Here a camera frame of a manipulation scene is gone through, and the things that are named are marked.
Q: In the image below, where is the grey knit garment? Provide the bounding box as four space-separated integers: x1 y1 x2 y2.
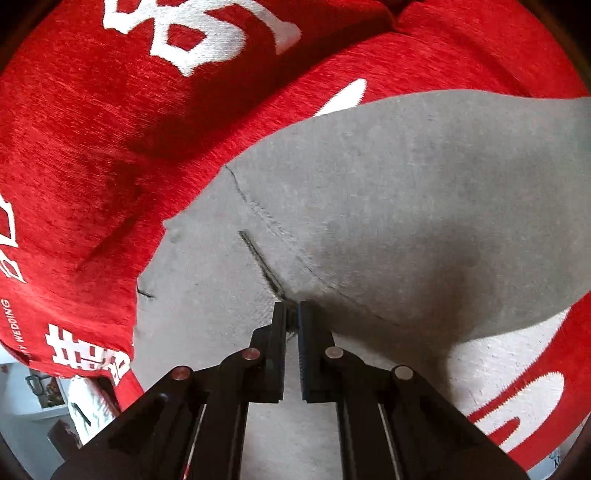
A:
132 90 590 468

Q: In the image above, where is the red blanket with white print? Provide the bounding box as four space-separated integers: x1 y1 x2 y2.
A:
1 1 590 479

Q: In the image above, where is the white bag with handle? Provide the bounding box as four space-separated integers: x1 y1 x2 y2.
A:
67 376 119 445

